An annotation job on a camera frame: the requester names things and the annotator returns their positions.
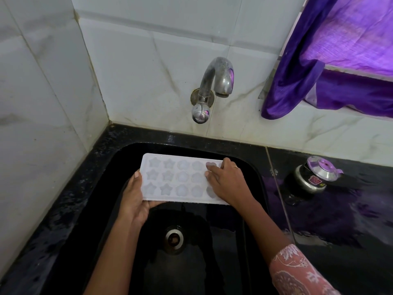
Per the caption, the person's left hand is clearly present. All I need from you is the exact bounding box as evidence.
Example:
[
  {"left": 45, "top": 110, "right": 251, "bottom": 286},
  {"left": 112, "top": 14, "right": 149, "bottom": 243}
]
[{"left": 118, "top": 170, "right": 166, "bottom": 228}]

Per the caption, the person's right hand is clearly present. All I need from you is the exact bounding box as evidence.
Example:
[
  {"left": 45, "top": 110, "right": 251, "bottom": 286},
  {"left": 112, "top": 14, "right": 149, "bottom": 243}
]
[{"left": 204, "top": 157, "right": 257, "bottom": 209}]

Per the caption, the white ice tray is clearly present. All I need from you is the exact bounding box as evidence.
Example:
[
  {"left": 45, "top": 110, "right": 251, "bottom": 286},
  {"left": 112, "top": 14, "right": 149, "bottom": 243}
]
[{"left": 140, "top": 152, "right": 231, "bottom": 206}]

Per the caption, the chrome wall tap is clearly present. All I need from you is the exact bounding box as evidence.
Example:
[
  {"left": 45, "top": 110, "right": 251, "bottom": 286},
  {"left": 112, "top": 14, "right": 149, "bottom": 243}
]
[{"left": 190, "top": 57, "right": 235, "bottom": 124}]

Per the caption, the person's left forearm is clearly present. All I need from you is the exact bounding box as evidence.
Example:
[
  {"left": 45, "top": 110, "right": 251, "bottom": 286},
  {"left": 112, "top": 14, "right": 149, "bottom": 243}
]
[{"left": 83, "top": 215, "right": 145, "bottom": 295}]

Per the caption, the person's right forearm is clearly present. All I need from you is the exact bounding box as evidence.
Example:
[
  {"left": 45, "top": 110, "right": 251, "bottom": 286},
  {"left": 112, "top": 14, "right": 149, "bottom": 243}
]
[{"left": 239, "top": 196, "right": 294, "bottom": 265}]

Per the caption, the steel sink drain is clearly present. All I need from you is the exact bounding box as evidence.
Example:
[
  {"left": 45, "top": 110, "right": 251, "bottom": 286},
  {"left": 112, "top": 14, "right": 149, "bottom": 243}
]
[{"left": 163, "top": 225, "right": 186, "bottom": 255}]

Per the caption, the small steel pot with lid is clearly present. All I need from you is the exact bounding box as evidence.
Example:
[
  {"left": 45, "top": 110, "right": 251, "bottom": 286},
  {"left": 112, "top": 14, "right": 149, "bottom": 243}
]
[{"left": 293, "top": 155, "right": 344, "bottom": 195}]

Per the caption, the black sink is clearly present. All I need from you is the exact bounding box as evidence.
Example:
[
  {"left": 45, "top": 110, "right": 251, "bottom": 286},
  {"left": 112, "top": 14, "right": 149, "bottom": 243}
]
[{"left": 43, "top": 143, "right": 277, "bottom": 295}]

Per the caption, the pink floral sleeve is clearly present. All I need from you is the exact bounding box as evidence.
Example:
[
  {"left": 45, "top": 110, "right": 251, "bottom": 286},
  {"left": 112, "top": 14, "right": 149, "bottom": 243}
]
[{"left": 269, "top": 244, "right": 341, "bottom": 295}]

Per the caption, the purple curtain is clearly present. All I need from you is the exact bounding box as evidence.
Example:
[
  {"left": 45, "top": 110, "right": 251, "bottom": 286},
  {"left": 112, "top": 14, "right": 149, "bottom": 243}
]
[{"left": 261, "top": 0, "right": 393, "bottom": 120}]

